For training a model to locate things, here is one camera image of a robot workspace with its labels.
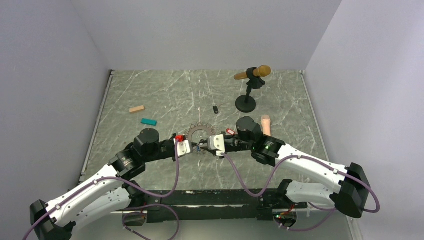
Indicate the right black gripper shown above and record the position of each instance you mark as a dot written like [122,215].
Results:
[203,141]

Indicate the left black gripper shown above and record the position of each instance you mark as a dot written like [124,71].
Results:
[193,144]

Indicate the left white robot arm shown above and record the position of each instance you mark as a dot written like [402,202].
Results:
[110,189]

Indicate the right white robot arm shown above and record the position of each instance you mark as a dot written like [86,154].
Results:
[342,188]

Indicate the red key tag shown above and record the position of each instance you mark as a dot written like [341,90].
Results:
[230,131]

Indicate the small black cylinder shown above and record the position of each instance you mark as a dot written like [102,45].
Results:
[215,109]

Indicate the teal block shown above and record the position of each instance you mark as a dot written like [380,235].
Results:
[148,121]

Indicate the black microphone stand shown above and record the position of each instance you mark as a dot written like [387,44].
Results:
[246,103]

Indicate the tan wooden block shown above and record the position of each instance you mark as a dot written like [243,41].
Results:
[136,109]

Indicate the pink wooden cylinder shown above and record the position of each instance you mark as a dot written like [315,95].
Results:
[266,125]

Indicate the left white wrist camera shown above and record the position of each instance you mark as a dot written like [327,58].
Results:
[183,147]

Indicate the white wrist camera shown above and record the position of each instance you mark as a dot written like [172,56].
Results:
[216,145]
[183,147]

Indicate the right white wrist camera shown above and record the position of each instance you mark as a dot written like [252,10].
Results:
[216,145]

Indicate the black base frame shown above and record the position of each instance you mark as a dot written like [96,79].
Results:
[217,204]

